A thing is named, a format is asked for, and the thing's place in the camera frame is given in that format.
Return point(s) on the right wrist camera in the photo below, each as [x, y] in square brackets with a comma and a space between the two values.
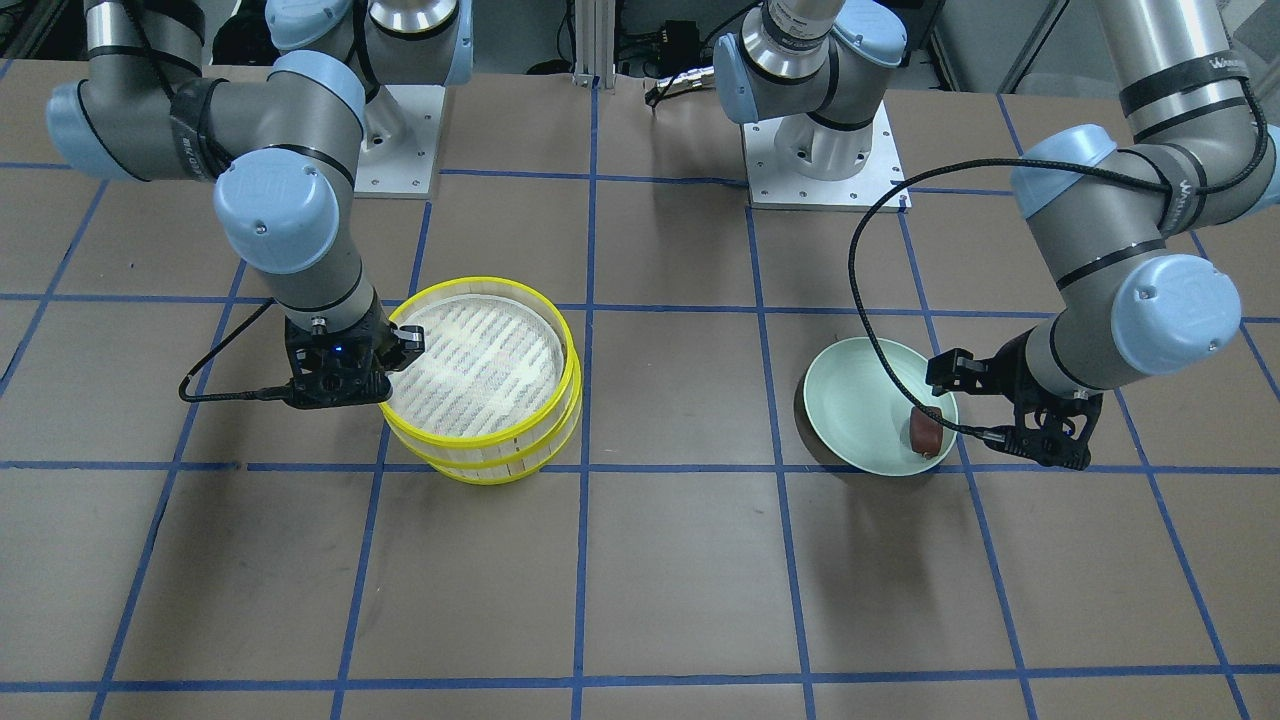
[337, 388]

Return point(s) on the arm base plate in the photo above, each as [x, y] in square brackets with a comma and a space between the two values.
[794, 164]
[404, 129]

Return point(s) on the yellow bamboo steamer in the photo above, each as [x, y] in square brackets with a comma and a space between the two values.
[513, 456]
[499, 364]

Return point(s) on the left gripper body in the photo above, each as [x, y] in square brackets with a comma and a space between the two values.
[1010, 371]

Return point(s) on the light green round plate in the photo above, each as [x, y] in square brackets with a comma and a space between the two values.
[859, 414]

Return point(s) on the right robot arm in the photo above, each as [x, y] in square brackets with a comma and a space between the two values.
[281, 155]

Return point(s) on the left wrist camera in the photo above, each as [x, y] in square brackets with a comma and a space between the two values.
[957, 371]

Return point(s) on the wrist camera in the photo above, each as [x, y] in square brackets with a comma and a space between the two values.
[337, 388]
[957, 371]

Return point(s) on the brown bun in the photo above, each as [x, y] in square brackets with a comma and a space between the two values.
[926, 434]

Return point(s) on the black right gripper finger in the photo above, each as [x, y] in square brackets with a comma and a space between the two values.
[407, 343]

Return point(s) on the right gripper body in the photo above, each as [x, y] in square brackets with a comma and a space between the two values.
[403, 346]

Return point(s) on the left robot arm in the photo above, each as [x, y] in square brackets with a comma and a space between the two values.
[1101, 215]

